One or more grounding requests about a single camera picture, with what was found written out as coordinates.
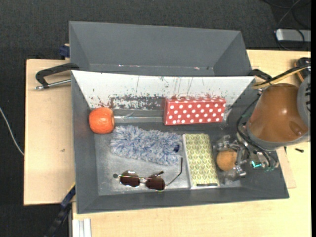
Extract orange fruit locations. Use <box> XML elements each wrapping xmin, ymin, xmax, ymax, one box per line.
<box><xmin>88</xmin><ymin>107</ymin><xmax>116</xmax><ymax>135</ymax></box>

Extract brown-lens sunglasses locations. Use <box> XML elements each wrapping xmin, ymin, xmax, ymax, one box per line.
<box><xmin>113</xmin><ymin>157</ymin><xmax>184</xmax><ymax>192</ymax></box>

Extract grey metal bin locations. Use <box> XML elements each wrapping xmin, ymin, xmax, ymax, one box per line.
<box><xmin>68</xmin><ymin>20</ymin><xmax>290</xmax><ymax>214</ymax></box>

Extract red box with white dots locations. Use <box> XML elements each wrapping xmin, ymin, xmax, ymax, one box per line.
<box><xmin>162</xmin><ymin>97</ymin><xmax>227</xmax><ymax>126</ymax></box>

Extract brown ball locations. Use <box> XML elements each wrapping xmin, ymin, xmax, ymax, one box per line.
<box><xmin>216</xmin><ymin>150</ymin><xmax>238</xmax><ymax>172</ymax></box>

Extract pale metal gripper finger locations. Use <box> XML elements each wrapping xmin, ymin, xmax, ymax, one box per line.
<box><xmin>221</xmin><ymin>165</ymin><xmax>247</xmax><ymax>183</ymax></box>
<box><xmin>215</xmin><ymin>135</ymin><xmax>239</xmax><ymax>151</ymax></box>

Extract pale wood board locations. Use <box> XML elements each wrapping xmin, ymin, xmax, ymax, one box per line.
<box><xmin>23</xmin><ymin>58</ymin><xmax>78</xmax><ymax>206</ymax></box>

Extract green patterned packet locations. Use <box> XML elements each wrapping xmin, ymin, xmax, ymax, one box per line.
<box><xmin>184</xmin><ymin>133</ymin><xmax>220</xmax><ymax>189</ymax></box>

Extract blue and white fluffy cloth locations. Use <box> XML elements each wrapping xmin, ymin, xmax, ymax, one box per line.
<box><xmin>109</xmin><ymin>125</ymin><xmax>183</xmax><ymax>166</ymax></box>

